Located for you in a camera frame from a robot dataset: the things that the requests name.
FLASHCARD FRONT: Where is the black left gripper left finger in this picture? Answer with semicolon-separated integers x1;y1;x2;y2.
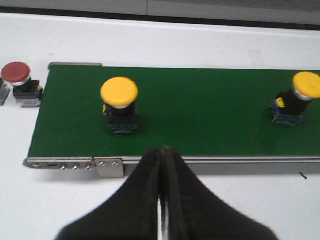
56;148;161;240

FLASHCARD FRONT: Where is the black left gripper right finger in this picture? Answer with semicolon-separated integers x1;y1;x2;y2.
161;146;277;240

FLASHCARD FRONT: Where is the yellow mushroom push button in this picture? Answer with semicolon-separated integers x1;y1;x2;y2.
100;76;139;134
270;71;320;126

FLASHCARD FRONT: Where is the green conveyor belt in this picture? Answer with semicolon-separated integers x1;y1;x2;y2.
28;65;320;157

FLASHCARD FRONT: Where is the small black screw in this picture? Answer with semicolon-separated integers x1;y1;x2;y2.
299;172;308;180

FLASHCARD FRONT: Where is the red mushroom button beside conveyor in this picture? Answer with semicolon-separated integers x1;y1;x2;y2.
1;61;44;108

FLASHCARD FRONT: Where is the push button base left edge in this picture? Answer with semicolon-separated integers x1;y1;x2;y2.
0;78;11;106

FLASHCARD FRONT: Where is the aluminium conveyor side rail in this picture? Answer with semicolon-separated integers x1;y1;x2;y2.
22;156;320;180

